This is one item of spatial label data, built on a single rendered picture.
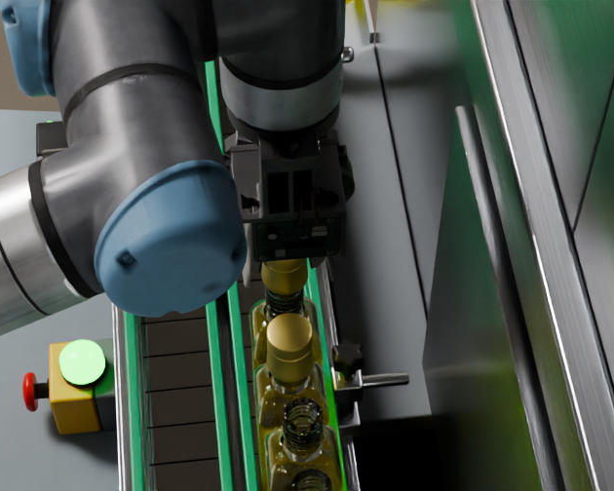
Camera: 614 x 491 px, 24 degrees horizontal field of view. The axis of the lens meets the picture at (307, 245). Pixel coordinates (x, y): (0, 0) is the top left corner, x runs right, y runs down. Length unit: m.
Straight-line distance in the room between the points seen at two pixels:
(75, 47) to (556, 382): 0.31
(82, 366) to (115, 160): 0.72
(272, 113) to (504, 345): 0.20
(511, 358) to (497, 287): 0.05
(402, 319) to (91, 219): 0.73
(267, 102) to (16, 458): 0.73
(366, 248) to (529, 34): 0.59
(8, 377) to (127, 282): 0.86
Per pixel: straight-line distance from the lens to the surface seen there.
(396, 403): 1.34
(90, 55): 0.74
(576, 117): 0.78
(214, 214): 0.68
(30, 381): 1.45
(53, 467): 1.47
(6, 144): 1.71
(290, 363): 1.05
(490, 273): 0.89
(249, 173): 0.92
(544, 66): 0.84
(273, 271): 1.05
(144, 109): 0.71
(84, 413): 1.44
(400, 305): 1.39
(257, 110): 0.85
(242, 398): 1.24
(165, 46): 0.74
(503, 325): 0.87
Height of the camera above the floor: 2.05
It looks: 55 degrees down
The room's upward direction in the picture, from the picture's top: straight up
